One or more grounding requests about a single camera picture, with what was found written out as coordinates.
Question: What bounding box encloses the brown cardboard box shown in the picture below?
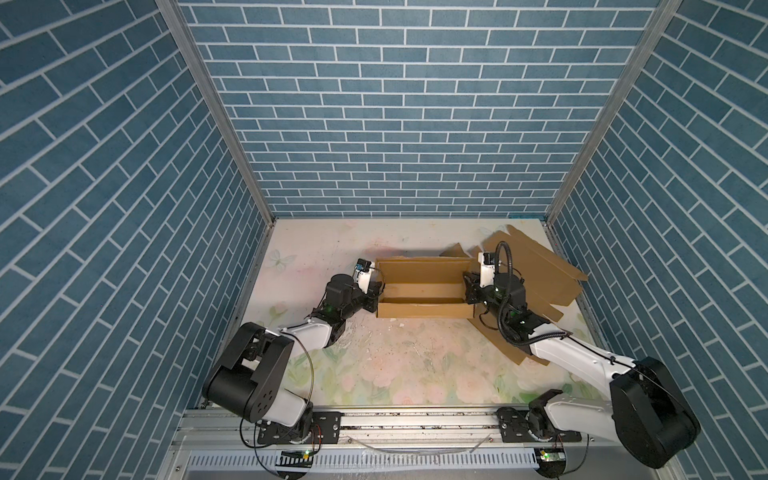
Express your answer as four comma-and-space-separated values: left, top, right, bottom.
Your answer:
376, 257, 477, 319
440, 224, 590, 367

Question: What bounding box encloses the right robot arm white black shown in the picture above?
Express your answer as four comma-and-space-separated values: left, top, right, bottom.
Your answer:
463, 273, 701, 469

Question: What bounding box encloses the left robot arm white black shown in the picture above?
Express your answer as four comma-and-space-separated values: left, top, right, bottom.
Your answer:
202, 272, 384, 436

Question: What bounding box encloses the left green circuit board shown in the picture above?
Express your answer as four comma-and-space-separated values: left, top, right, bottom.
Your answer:
275, 451, 315, 470

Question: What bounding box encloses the green circuit board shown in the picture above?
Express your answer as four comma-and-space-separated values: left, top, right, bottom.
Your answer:
275, 451, 315, 470
535, 449, 567, 464

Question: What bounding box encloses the right green circuit board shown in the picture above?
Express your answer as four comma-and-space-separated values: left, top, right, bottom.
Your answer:
535, 449, 567, 464

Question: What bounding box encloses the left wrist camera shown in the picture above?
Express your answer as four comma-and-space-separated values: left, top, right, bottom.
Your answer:
353, 258, 375, 293

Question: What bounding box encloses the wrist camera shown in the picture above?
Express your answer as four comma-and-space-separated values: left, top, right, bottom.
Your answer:
353, 258, 375, 293
478, 252, 498, 288

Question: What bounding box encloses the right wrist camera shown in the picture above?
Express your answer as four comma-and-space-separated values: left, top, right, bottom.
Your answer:
478, 252, 498, 288

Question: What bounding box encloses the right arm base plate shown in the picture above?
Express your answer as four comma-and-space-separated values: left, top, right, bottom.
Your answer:
495, 406, 582, 443

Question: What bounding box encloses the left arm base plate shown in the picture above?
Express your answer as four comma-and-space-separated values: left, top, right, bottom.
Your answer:
257, 410, 343, 445

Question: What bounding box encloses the aluminium front rail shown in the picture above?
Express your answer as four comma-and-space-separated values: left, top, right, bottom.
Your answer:
170, 405, 670, 451

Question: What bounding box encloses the white slotted cable duct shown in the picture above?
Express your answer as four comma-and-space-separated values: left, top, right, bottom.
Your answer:
186, 448, 539, 473

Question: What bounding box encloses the right aluminium corner post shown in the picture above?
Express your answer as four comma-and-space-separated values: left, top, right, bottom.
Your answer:
544, 0, 682, 227

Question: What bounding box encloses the aluminium corner post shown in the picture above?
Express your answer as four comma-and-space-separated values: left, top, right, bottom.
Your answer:
157, 0, 276, 226
544, 0, 682, 227

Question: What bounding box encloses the left aluminium corner post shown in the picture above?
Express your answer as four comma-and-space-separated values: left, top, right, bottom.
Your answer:
157, 0, 276, 226

